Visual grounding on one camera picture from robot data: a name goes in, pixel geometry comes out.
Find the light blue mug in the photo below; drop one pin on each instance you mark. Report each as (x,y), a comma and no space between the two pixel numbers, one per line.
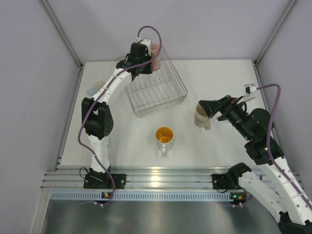
(96,86)

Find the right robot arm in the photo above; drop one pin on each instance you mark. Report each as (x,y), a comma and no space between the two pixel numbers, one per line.
(287,203)

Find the wire dish rack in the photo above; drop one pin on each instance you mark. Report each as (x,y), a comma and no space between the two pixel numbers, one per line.
(162,89)

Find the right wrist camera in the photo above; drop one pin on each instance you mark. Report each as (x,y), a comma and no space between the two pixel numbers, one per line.
(249,90)

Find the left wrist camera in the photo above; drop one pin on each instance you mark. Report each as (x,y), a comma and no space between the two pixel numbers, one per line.
(146,42)

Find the white mug orange interior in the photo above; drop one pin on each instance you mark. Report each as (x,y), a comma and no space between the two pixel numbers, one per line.
(164,139)

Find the aluminium frame post left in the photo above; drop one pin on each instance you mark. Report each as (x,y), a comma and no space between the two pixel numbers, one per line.
(52,16)

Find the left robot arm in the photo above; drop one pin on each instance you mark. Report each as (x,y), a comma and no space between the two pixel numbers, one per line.
(97,120)

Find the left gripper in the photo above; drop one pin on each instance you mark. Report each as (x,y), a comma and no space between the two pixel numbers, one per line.
(148,70)

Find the pink patterned mug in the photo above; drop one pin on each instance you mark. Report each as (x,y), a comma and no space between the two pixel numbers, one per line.
(155,50)

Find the aluminium mounting rail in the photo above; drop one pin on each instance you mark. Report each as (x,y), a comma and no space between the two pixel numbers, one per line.
(139,178)

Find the slotted cable duct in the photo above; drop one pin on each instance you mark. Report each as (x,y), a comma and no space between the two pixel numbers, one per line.
(142,196)

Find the cream floral mug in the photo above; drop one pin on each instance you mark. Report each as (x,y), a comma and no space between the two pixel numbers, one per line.
(201,119)

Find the aluminium frame post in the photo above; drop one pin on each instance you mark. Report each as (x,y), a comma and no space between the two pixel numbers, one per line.
(273,34)
(52,16)

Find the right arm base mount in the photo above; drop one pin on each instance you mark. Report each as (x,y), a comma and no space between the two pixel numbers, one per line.
(226,181)

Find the clear glass tumbler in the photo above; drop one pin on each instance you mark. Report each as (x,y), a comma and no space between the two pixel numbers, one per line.
(109,142)

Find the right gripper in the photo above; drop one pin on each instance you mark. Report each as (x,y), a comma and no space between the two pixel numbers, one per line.
(224,105)

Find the aluminium frame post right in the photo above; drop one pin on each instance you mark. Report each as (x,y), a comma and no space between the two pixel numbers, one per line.
(273,34)

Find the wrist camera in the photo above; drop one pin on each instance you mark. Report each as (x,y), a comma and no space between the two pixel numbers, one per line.
(249,90)
(146,42)

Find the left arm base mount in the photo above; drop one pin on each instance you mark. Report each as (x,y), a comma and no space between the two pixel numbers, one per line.
(96,180)

